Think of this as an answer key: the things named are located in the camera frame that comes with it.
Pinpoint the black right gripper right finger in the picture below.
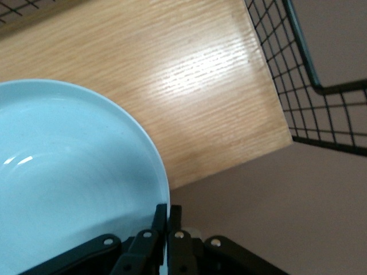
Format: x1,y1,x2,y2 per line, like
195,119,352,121
167,205,199,275

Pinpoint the black wire rack wooden shelf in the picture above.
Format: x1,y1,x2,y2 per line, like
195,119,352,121
0,0,367,190

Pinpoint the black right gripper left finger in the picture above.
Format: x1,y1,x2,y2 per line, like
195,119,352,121
110,203,168,275

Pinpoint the light blue round plate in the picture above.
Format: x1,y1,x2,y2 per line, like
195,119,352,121
0,78,172,275

